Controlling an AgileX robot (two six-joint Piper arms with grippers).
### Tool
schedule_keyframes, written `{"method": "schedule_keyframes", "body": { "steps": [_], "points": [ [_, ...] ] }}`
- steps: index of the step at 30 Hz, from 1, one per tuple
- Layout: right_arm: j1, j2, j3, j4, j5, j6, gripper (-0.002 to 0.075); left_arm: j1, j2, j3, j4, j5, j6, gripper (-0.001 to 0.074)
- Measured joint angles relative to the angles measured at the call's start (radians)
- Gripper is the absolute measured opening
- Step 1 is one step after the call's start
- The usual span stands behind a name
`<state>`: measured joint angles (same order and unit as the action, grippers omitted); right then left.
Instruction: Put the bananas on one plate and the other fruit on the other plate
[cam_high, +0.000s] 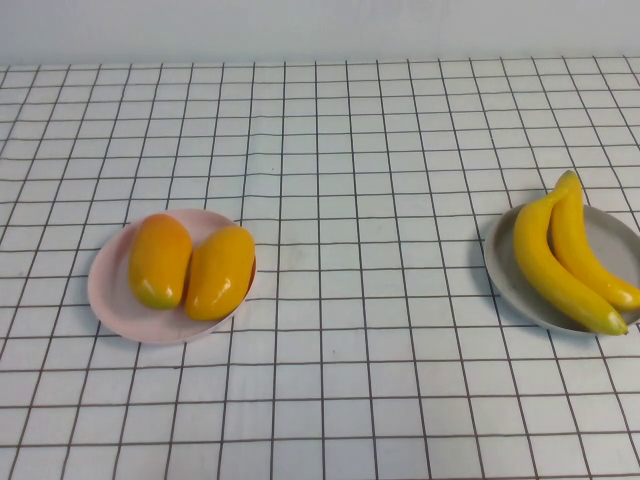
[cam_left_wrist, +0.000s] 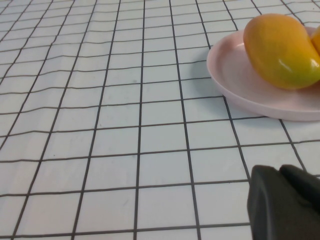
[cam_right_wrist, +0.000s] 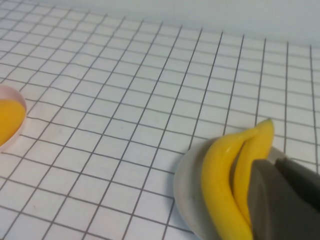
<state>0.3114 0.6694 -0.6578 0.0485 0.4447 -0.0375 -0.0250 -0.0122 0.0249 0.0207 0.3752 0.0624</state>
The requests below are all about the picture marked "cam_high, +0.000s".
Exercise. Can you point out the yellow banana blunt stem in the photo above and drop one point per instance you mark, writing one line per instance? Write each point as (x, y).
(575, 250)

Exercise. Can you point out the white black grid tablecloth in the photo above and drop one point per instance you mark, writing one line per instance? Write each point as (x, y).
(320, 425)

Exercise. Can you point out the orange yellow mango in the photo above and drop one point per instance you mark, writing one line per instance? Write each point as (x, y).
(220, 275)

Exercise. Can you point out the yellow banana green pointed tip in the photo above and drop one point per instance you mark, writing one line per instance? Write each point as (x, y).
(540, 260)

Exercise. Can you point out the pink round plate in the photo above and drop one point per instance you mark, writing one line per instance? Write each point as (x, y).
(112, 300)

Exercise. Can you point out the orange mango green tip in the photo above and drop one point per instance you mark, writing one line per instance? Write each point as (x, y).
(160, 260)

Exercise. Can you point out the grey round plate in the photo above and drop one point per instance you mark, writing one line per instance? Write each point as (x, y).
(500, 260)

